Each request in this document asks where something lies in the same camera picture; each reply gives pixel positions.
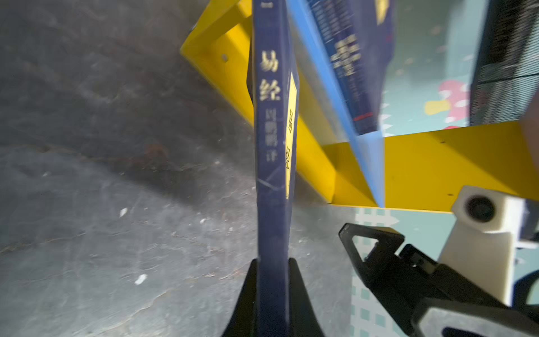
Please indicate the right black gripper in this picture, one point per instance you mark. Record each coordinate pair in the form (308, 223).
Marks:
(437, 300)

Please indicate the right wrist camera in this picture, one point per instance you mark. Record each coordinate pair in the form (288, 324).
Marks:
(490, 227)

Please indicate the navy book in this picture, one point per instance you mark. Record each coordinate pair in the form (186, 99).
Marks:
(359, 40)
(275, 92)

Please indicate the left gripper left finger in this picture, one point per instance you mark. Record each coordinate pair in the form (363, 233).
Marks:
(243, 322)

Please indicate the black mesh wire basket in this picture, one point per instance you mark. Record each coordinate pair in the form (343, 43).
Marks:
(506, 72)

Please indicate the yellow pink blue bookshelf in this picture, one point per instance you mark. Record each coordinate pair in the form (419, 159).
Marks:
(424, 171)

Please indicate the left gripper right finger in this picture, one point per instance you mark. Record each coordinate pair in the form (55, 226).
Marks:
(303, 320)

